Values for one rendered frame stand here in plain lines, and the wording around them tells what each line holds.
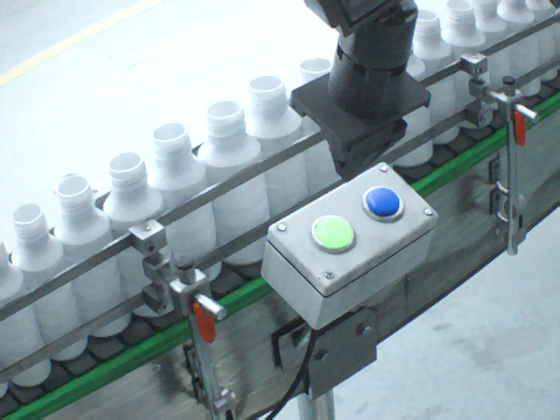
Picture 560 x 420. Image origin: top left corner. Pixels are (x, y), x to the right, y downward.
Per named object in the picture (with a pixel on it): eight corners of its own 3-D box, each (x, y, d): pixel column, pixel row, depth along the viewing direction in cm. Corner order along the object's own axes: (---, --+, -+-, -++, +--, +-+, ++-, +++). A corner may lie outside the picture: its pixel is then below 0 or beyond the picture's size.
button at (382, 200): (382, 190, 116) (385, 179, 115) (404, 211, 115) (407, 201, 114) (358, 204, 115) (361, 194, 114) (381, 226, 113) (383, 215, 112)
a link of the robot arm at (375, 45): (381, 24, 88) (434, 7, 90) (323, -26, 91) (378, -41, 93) (367, 87, 93) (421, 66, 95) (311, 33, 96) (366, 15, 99)
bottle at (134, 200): (168, 326, 121) (138, 182, 111) (116, 315, 123) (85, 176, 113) (191, 290, 125) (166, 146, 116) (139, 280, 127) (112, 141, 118)
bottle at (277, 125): (304, 242, 130) (287, 99, 121) (246, 237, 132) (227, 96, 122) (319, 208, 135) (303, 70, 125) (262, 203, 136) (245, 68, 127)
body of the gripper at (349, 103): (284, 107, 99) (296, 42, 94) (377, 63, 104) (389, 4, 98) (340, 160, 96) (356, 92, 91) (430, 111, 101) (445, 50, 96)
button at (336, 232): (333, 219, 113) (336, 208, 112) (356, 241, 112) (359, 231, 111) (307, 234, 112) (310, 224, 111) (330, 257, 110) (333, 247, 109)
